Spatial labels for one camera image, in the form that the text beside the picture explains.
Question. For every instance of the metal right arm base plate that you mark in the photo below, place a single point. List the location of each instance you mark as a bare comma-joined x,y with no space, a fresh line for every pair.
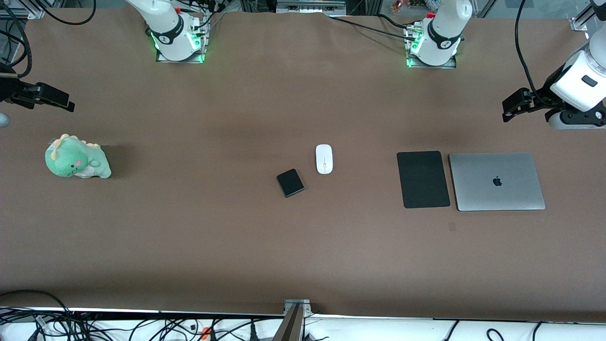
163,58

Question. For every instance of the grey closed laptop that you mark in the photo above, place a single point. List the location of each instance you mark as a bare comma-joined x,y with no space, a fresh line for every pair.
497,181

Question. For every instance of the green dinosaur plush toy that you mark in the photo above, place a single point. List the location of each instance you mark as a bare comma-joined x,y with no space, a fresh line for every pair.
75,158

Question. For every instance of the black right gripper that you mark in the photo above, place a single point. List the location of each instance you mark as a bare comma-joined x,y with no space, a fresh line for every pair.
10,88

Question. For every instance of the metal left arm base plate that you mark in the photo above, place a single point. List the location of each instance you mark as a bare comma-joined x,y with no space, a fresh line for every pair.
450,64

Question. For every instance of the black mouse pad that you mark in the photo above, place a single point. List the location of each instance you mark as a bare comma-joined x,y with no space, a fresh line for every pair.
423,179

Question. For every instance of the aluminium profile post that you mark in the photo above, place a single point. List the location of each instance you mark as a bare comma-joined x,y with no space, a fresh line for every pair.
293,322

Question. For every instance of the white computer mouse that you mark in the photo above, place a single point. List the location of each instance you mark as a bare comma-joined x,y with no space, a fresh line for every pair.
324,158

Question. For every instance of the aluminium corner frame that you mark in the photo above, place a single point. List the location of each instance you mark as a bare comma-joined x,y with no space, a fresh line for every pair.
582,21

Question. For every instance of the small black square box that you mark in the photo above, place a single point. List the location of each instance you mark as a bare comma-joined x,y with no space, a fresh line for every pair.
290,183

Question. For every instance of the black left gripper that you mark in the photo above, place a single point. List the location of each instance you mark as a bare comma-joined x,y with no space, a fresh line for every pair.
540,97

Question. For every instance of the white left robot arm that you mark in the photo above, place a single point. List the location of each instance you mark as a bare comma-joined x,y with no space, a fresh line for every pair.
442,28

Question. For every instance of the aluminium frame bar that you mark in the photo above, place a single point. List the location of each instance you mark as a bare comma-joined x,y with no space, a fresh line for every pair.
307,7

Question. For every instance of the brown table cover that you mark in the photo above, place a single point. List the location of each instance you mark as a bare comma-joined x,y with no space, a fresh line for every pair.
284,246

